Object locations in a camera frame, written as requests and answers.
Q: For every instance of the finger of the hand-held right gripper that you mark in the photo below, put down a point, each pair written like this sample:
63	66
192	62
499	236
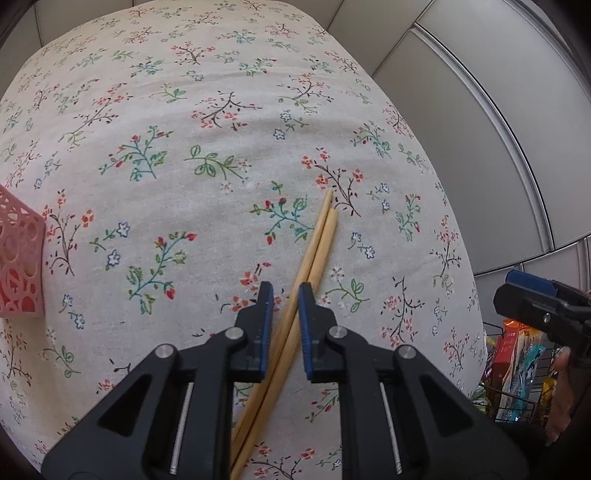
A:
531	311
531	281

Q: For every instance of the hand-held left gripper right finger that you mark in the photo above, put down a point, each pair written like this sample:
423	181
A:
305	327

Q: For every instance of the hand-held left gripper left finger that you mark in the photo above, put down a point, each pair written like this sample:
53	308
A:
264	323

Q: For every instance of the pile of wooden chopsticks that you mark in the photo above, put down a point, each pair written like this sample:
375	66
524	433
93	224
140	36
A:
321	258

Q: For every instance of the pink lattice utensil holder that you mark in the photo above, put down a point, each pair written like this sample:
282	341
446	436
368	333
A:
21	258

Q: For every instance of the person's right hand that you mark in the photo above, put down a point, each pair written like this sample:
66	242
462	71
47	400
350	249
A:
561	397

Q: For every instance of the red snack box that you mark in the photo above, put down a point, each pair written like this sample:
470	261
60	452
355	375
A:
503	364

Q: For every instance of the blue snack packet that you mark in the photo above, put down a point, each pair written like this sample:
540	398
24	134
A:
524	383

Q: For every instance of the green snack packet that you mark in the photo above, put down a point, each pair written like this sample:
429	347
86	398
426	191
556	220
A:
485	394

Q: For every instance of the floral tablecloth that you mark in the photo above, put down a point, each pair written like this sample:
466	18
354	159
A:
207	138

